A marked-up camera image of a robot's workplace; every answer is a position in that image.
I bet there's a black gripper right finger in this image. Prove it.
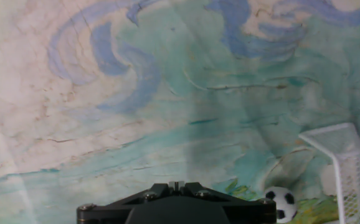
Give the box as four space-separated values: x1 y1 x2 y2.
176 181 277 224

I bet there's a green blue painted cloth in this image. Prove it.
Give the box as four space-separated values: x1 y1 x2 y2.
0 0 360 224

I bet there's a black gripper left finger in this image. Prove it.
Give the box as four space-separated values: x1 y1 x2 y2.
76 181 178 224

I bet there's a small black white soccer ball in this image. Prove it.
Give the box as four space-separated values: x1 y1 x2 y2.
263 185 298 224

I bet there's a white mesh toy goal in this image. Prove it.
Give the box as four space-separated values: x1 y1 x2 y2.
298 123 360 224

